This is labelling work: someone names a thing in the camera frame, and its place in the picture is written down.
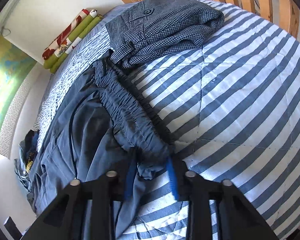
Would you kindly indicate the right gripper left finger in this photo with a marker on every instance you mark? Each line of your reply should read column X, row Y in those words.
column 85, row 210

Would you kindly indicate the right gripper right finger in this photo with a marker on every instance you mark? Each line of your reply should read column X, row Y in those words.
column 236, row 216

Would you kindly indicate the dark blue drawstring pants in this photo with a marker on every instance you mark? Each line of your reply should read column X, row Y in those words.
column 102, row 119

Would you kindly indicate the light blue denim garment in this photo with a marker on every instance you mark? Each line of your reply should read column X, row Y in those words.
column 23, row 177

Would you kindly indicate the black yellow patterned garment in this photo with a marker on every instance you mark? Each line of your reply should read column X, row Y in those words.
column 30, row 149

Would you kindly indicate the blue white striped bed quilt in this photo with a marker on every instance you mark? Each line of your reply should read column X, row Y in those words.
column 233, row 108

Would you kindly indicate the green folded blanket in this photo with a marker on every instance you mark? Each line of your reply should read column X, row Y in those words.
column 76, row 36

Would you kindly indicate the red cream folded blanket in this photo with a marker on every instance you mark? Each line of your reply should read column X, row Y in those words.
column 49, row 50

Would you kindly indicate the grey houndstooth folded pants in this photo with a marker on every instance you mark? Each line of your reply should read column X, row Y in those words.
column 151, row 29

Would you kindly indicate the landscape wall scroll painting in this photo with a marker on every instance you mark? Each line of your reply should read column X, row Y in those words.
column 15, row 65

